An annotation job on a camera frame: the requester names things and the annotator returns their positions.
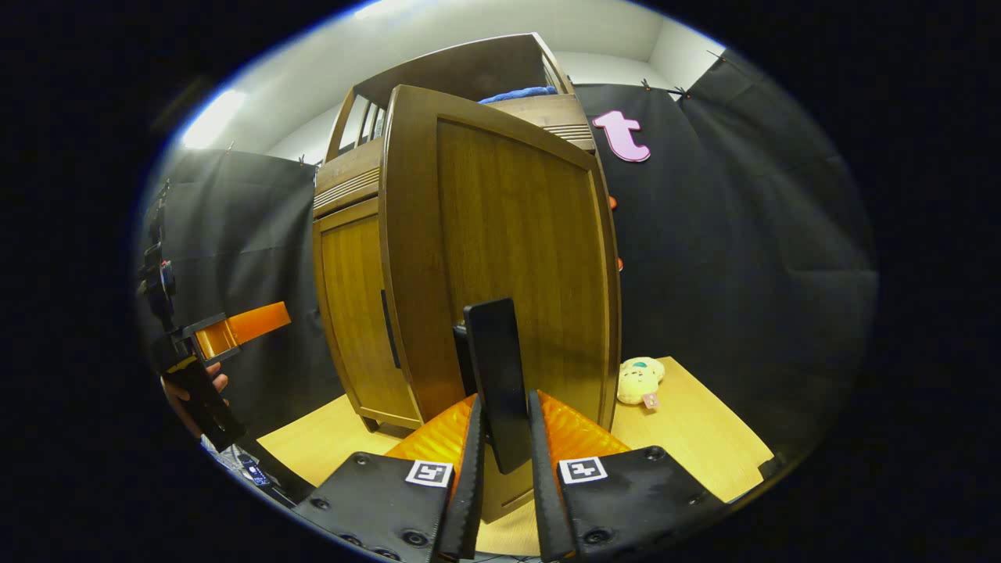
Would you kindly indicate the wooden double-door shoe cabinet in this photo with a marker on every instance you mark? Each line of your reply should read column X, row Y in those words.
column 352, row 180

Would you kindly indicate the small ceiling light panel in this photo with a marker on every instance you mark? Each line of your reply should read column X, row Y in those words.
column 213, row 117

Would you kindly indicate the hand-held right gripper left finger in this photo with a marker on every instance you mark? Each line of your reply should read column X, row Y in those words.
column 469, row 493

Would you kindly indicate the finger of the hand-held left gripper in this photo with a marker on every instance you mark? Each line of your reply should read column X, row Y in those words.
column 246, row 327

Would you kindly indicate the cream plush toy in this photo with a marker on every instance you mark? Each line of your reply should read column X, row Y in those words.
column 640, row 381

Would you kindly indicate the wooden cabinet door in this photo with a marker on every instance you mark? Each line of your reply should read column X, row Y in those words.
column 360, row 313
column 508, row 219

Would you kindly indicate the black backdrop cloth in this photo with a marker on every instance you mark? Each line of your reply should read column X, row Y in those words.
column 727, row 258

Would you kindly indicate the blue folded towel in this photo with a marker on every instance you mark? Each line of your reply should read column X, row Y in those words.
column 516, row 95

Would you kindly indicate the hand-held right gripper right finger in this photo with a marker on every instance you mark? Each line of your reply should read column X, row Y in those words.
column 545, row 500

